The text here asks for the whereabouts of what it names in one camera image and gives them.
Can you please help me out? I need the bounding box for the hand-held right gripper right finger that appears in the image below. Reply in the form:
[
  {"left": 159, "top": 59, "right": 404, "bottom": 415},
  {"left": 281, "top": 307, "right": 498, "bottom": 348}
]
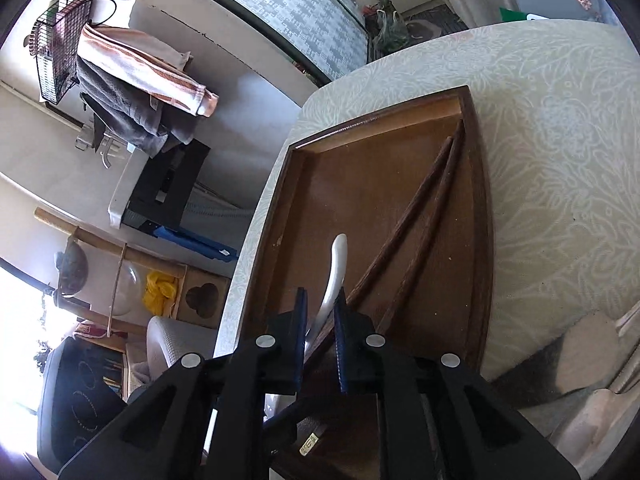
[{"left": 334, "top": 290, "right": 583, "bottom": 480}]

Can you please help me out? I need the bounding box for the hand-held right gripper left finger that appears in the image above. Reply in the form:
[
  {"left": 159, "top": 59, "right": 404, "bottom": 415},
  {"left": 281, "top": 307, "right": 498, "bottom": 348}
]
[{"left": 57, "top": 287, "right": 308, "bottom": 480}]

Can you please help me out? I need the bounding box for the white ceramic spoon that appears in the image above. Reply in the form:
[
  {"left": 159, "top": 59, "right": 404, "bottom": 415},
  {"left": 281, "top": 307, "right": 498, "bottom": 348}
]
[{"left": 262, "top": 233, "right": 349, "bottom": 421}]

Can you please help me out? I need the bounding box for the dark wooden chopstick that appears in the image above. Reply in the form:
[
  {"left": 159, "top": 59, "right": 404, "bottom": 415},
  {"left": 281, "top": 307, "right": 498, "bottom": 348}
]
[{"left": 304, "top": 136, "right": 455, "bottom": 363}]

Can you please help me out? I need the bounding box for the dark wooden utensil tray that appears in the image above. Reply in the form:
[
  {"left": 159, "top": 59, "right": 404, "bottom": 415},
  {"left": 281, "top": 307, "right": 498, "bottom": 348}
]
[{"left": 248, "top": 85, "right": 496, "bottom": 480}]

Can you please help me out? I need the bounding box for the wooden box with cutout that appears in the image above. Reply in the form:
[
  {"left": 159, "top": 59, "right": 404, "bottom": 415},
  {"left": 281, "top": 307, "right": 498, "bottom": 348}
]
[{"left": 175, "top": 265, "right": 231, "bottom": 330}]

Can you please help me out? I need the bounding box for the grey white cushion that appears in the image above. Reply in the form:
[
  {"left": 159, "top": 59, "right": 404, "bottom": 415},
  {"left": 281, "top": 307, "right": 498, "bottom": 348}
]
[{"left": 146, "top": 316, "right": 217, "bottom": 388}]

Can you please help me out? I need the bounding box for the blue flat object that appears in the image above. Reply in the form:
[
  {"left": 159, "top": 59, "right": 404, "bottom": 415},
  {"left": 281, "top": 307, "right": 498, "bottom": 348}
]
[{"left": 155, "top": 226, "right": 237, "bottom": 261}]

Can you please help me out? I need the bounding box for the yellow cloth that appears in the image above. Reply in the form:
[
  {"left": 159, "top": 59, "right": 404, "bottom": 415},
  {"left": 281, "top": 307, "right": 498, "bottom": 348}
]
[{"left": 144, "top": 271, "right": 178, "bottom": 317}]

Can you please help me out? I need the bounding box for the clear plastic dome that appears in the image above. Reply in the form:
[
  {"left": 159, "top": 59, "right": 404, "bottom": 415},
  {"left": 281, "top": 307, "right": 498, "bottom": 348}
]
[{"left": 107, "top": 262, "right": 151, "bottom": 317}]

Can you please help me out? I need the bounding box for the grey and beige cushion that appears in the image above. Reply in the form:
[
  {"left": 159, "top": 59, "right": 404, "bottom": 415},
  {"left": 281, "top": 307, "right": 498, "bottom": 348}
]
[{"left": 492, "top": 310, "right": 640, "bottom": 461}]

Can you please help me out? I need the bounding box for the black cabinet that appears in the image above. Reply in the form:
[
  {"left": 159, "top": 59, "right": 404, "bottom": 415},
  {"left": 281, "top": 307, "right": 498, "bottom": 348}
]
[{"left": 122, "top": 138, "right": 211, "bottom": 233}]

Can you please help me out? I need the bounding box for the white appliance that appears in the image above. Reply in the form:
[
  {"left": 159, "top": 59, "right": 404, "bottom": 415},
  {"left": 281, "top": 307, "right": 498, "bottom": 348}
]
[{"left": 108, "top": 152, "right": 151, "bottom": 226}]

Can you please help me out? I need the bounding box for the black dotted bag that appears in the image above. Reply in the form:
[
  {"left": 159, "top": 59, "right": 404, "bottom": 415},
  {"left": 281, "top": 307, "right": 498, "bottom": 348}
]
[{"left": 37, "top": 337, "right": 132, "bottom": 476}]

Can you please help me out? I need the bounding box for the dark round bowl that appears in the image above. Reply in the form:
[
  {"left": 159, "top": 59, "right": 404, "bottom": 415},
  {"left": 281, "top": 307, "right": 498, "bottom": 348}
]
[{"left": 54, "top": 239, "right": 91, "bottom": 302}]

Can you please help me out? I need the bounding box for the grey towel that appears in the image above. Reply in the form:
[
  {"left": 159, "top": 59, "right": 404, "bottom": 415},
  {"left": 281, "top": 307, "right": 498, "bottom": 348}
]
[{"left": 75, "top": 55, "right": 193, "bottom": 157}]

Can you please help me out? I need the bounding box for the pink striped towel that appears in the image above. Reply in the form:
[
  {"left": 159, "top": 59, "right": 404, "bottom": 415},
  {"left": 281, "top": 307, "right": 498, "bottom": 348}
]
[{"left": 80, "top": 25, "right": 219, "bottom": 117}]

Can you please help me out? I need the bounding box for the patterned glass sliding door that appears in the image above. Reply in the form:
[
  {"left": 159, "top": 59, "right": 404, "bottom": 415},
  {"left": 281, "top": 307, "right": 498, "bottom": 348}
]
[{"left": 140, "top": 0, "right": 372, "bottom": 86}]

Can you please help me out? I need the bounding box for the plastic bag of vegetables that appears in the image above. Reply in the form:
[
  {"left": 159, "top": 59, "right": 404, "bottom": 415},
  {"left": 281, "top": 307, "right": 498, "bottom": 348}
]
[{"left": 372, "top": 0, "right": 416, "bottom": 53}]

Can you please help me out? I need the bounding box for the dark door mat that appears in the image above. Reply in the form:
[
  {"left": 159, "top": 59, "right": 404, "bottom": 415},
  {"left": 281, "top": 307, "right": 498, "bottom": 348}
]
[{"left": 365, "top": 5, "right": 469, "bottom": 63}]

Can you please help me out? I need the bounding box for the wooden pole frame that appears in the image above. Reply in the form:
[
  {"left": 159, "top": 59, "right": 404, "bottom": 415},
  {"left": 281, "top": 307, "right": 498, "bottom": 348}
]
[{"left": 35, "top": 207, "right": 186, "bottom": 338}]

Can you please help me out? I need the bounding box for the metal wall bracket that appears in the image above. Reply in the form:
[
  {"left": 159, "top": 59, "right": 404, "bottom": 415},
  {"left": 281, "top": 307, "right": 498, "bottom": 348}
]
[{"left": 75, "top": 122, "right": 124, "bottom": 169}]

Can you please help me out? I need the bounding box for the black wire basket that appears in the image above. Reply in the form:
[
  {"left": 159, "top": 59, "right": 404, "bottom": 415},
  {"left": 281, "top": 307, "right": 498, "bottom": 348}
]
[{"left": 36, "top": 0, "right": 96, "bottom": 103}]

